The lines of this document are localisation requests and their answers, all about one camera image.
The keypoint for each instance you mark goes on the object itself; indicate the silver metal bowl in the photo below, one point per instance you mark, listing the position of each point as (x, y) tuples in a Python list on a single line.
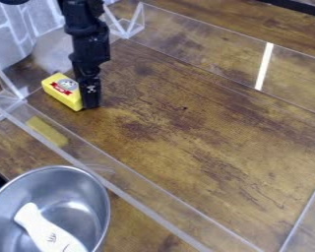
[(72, 200)]

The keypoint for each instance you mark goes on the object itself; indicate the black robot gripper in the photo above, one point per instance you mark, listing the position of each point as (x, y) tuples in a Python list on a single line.
[(91, 34)]

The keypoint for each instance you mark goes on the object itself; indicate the grey brick pattern curtain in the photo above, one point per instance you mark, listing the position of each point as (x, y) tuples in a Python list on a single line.
[(24, 20)]

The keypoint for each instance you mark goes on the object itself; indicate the clear acrylic table barrier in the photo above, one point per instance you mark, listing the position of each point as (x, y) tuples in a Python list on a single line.
[(203, 139)]

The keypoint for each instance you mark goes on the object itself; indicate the yellow toy butter block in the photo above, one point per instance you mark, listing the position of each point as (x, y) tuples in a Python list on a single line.
[(64, 90)]

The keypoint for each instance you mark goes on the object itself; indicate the white toy fish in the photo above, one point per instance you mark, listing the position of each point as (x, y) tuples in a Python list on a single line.
[(49, 237)]

